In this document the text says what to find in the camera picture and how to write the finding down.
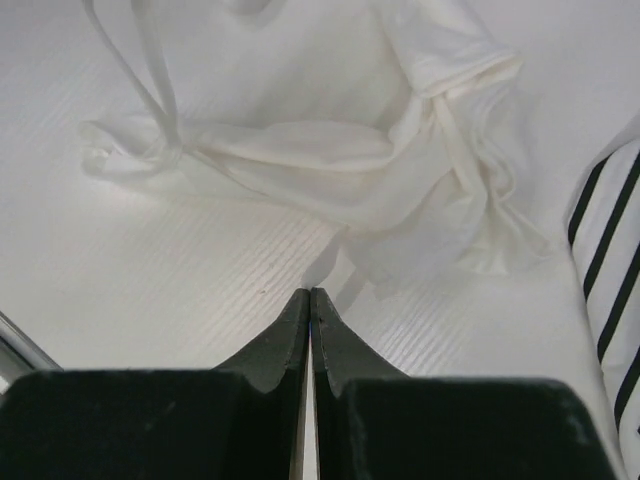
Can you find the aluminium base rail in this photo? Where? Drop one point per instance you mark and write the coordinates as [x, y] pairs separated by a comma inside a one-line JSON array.
[[20, 355]]

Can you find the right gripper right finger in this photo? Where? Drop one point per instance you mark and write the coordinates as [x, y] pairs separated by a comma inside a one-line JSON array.
[[375, 422]]

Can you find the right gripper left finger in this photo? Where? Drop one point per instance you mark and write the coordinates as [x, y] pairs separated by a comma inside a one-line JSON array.
[[238, 420]]

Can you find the white black striped tank top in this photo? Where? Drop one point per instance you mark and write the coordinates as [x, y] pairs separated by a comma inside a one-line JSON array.
[[603, 234]]

